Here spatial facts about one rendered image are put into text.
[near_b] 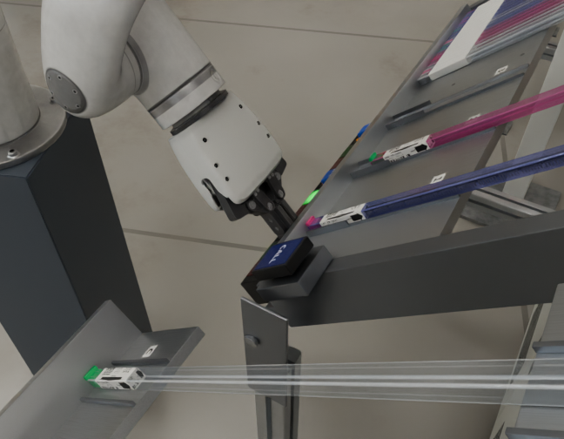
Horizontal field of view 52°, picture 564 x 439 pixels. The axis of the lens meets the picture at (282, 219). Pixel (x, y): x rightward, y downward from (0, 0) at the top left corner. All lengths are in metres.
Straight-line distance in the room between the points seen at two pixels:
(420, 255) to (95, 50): 0.31
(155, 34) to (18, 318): 0.66
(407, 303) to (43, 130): 0.56
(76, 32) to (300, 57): 1.86
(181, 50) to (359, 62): 1.76
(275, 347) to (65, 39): 0.33
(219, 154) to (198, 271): 0.96
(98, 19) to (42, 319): 0.68
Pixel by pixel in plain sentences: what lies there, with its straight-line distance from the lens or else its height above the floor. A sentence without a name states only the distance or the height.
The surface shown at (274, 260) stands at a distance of 0.52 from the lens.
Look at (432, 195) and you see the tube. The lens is 0.54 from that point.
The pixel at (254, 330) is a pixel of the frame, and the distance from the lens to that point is 0.57.
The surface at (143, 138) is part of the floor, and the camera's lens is 1.98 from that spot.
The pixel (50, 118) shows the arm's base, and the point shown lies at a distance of 0.88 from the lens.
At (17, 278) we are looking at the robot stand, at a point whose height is 0.47.
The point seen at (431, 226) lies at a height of 0.84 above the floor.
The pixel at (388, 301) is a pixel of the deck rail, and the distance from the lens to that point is 0.51.
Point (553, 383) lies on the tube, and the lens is 0.23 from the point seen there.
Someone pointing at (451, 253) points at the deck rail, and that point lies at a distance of 0.44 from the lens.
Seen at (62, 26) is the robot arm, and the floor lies 0.96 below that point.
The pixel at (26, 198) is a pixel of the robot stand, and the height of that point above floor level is 0.66.
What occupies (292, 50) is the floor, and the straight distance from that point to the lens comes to 2.39.
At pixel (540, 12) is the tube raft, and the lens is 0.84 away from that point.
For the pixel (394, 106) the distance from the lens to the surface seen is 0.82.
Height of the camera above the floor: 1.20
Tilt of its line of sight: 46 degrees down
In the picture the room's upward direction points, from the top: straight up
